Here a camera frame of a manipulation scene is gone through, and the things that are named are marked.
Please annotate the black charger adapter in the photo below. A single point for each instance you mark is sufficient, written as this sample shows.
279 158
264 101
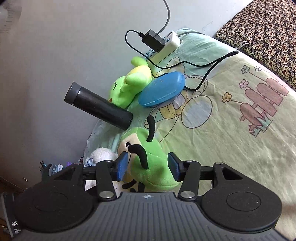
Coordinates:
152 40

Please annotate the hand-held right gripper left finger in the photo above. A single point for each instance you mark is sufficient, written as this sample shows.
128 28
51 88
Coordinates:
121 166

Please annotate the white power strip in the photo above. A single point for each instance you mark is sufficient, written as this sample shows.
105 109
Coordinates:
172 45

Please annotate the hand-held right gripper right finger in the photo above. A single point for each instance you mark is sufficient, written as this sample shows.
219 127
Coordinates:
174 169

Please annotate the black thermos bottle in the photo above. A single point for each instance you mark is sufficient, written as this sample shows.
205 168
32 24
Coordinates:
99 106

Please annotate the green bug plush toy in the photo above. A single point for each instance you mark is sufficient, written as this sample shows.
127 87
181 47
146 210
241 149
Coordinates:
155 166

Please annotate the blue glasses case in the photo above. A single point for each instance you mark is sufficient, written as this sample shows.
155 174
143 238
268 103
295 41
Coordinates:
161 89

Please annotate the white rabbit plush toy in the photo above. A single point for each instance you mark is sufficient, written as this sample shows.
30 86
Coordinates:
101 154

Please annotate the green frog plush toy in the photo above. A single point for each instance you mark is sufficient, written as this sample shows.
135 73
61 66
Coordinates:
124 90

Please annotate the cartoon printed bed sheet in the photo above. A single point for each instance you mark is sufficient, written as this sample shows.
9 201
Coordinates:
231 150

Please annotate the heap of clothes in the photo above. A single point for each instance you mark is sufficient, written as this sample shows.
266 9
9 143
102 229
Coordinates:
56 168

